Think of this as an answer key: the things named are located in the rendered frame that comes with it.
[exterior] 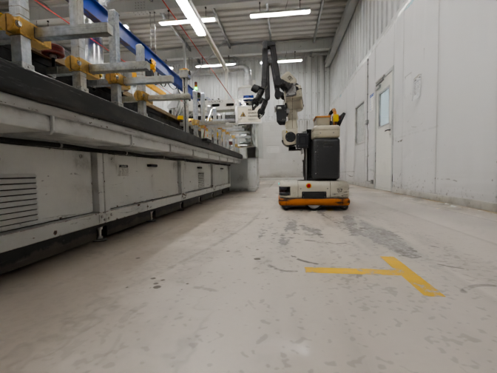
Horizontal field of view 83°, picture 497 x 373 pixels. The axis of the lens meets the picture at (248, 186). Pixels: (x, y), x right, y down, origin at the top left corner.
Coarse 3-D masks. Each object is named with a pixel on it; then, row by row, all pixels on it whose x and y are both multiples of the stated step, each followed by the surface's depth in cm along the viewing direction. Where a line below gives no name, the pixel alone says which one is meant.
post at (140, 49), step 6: (138, 48) 158; (138, 54) 158; (144, 54) 161; (138, 60) 159; (144, 60) 161; (138, 72) 159; (144, 72) 161; (144, 90) 161; (138, 102) 160; (144, 102) 161; (138, 108) 160; (144, 108) 161
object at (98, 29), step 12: (72, 24) 87; (84, 24) 87; (96, 24) 86; (108, 24) 87; (0, 36) 91; (36, 36) 89; (48, 36) 89; (60, 36) 89; (72, 36) 89; (84, 36) 89; (96, 36) 89; (108, 36) 89
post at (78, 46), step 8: (72, 0) 109; (80, 0) 110; (72, 8) 109; (80, 8) 110; (72, 16) 109; (80, 16) 110; (72, 40) 110; (80, 40) 110; (72, 48) 110; (80, 48) 110; (80, 56) 110; (72, 72) 110; (80, 72) 110; (72, 80) 111; (80, 80) 110
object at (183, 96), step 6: (126, 96) 165; (132, 96) 165; (150, 96) 163; (156, 96) 163; (162, 96) 162; (168, 96) 162; (174, 96) 162; (180, 96) 161; (186, 96) 161; (126, 102) 168
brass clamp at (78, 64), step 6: (66, 60) 108; (72, 60) 107; (78, 60) 109; (84, 60) 112; (66, 66) 108; (72, 66) 107; (78, 66) 109; (84, 66) 112; (84, 72) 112; (90, 78) 119; (96, 78) 119
